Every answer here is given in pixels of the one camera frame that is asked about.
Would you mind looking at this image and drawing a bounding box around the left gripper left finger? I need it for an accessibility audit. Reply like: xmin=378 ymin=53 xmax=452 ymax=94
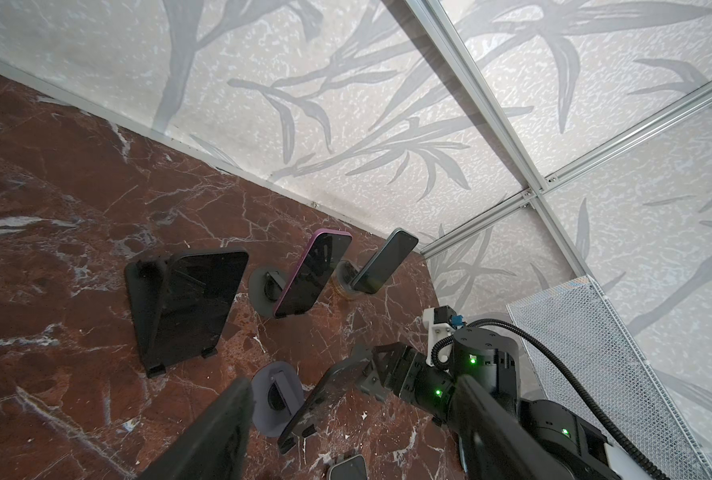
xmin=139 ymin=378 xmax=255 ymax=480

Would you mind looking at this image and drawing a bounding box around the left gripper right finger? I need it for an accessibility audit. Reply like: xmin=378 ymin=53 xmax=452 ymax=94
xmin=451 ymin=375 xmax=573 ymax=480

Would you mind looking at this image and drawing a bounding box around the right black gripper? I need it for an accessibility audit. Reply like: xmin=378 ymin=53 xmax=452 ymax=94
xmin=356 ymin=342 xmax=452 ymax=420

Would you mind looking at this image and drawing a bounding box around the black phone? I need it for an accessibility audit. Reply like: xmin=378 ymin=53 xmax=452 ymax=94
xmin=277 ymin=350 xmax=372 ymax=455
xmin=144 ymin=248 xmax=249 ymax=377

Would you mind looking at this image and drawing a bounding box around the white-edged phone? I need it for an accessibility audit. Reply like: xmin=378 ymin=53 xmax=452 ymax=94
xmin=326 ymin=454 xmax=368 ymax=480

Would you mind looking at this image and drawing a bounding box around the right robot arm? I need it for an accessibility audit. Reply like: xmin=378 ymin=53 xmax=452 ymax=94
xmin=366 ymin=318 xmax=666 ymax=479

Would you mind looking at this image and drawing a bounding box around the grey stand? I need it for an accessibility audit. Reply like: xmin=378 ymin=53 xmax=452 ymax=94
xmin=251 ymin=361 xmax=305 ymax=438
xmin=249 ymin=267 xmax=287 ymax=319

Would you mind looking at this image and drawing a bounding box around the dark phone back right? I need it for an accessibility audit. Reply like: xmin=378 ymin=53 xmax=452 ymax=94
xmin=349 ymin=228 xmax=419 ymax=295

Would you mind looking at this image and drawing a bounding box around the pink-edged phone back centre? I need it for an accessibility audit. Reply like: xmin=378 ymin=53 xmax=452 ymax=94
xmin=273 ymin=228 xmax=352 ymax=318

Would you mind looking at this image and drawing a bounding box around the grey stand back centre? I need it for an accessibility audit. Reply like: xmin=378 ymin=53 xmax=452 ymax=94
xmin=249 ymin=267 xmax=287 ymax=319

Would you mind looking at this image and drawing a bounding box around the black folding phone stand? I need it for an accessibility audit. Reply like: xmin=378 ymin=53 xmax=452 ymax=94
xmin=125 ymin=256 xmax=220 ymax=378

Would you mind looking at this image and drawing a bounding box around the white wire mesh basket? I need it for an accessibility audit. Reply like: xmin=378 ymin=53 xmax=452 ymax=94
xmin=507 ymin=276 xmax=712 ymax=479

